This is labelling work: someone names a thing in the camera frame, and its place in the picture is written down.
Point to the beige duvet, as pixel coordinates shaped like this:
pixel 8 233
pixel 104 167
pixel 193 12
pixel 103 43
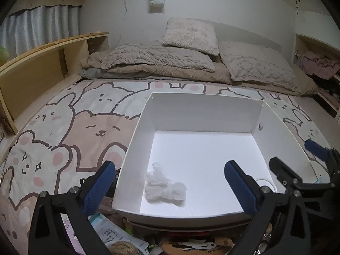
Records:
pixel 170 74

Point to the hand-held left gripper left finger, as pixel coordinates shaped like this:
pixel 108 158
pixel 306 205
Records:
pixel 98 188

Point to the pale blue curtain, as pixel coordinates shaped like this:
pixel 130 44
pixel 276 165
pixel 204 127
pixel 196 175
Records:
pixel 42 29

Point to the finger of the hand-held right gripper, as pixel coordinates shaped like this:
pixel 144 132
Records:
pixel 284 174
pixel 316 148

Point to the fluffy beige pillow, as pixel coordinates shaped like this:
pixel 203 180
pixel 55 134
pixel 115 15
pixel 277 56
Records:
pixel 190 34

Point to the white cardboard box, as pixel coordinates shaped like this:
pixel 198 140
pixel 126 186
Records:
pixel 202 117

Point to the white knotted cloth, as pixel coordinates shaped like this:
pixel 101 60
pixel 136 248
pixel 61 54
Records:
pixel 166 188

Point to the green plush toy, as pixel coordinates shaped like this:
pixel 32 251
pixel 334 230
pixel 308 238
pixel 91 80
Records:
pixel 2 55

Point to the wooden bedside shelf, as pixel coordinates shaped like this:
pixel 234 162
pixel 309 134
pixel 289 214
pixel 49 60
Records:
pixel 34 66

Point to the wooden wall closet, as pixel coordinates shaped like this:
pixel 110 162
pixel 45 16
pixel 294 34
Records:
pixel 301 45

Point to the quilted beige pillow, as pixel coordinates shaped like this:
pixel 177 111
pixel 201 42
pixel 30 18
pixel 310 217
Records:
pixel 255 63

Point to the round cork coaster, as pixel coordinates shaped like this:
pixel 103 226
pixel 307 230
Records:
pixel 196 245

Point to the pile of pink clothes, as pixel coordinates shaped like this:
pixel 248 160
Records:
pixel 318 63

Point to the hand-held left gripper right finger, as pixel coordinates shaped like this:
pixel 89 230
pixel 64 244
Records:
pixel 239 188

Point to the folded quilted beige blanket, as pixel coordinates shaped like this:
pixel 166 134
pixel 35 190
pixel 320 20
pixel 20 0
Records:
pixel 159 57

